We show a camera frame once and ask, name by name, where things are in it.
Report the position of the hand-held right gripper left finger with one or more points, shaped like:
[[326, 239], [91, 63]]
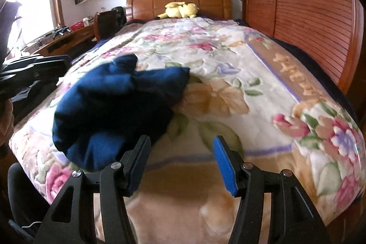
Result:
[[134, 175]]

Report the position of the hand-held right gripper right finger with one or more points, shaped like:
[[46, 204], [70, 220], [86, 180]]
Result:
[[226, 169]]

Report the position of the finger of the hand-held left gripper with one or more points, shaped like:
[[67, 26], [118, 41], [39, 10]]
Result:
[[51, 68], [25, 60]]

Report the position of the navy blue coat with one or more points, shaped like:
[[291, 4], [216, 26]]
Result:
[[114, 109]]

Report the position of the person's left forearm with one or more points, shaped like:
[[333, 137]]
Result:
[[5, 124]]

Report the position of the black garment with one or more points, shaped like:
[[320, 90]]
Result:
[[34, 98]]

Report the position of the wooden desk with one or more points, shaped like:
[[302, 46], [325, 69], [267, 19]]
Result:
[[65, 39]]

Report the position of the black desk gadget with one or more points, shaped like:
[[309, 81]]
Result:
[[61, 31]]

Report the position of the red basket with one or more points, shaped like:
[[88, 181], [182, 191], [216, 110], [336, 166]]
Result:
[[76, 26]]

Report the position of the window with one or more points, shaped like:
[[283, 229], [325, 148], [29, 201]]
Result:
[[34, 4]]

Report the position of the wooden chair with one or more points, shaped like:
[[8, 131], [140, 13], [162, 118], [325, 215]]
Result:
[[107, 25]]

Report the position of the black bag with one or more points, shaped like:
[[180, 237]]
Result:
[[117, 15]]

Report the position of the floral plush blanket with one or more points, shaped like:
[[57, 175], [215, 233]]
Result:
[[228, 84]]

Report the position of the person's black trouser leg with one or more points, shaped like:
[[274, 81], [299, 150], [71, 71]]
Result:
[[27, 198]]

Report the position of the yellow plush toy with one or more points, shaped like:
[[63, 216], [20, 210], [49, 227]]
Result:
[[181, 10]]

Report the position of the wooden louvered wardrobe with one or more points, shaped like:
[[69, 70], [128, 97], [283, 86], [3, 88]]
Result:
[[297, 9]]

